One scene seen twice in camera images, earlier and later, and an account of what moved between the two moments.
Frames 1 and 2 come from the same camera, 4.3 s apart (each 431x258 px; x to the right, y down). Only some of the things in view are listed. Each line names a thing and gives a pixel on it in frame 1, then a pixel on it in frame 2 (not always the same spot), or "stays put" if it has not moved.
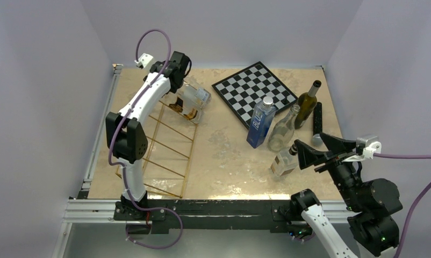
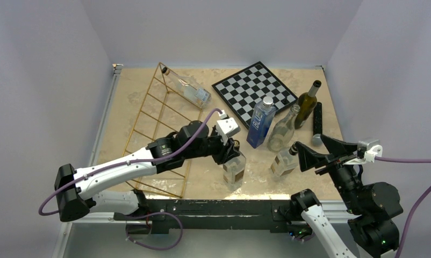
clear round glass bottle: [283, 133] stays put
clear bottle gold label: [286, 160] stays put
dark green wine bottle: [307, 102] stays put
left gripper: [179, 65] → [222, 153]
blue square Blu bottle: [264, 113] stays put
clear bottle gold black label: [184, 102] → [234, 171]
